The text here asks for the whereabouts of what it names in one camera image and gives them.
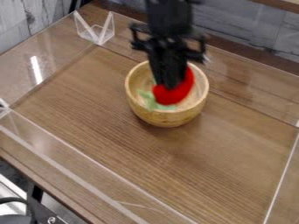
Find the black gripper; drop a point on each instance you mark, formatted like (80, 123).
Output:
(169, 22)

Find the red plush fruit green stem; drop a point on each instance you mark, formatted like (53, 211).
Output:
(160, 98)

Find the light wooden bowl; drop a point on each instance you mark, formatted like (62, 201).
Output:
(140, 79)

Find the clear acrylic table barrier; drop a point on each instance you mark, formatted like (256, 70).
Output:
(123, 172)

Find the clear acrylic corner bracket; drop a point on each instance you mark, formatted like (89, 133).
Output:
(98, 34)

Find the black metal table frame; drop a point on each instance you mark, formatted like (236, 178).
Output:
(50, 212)

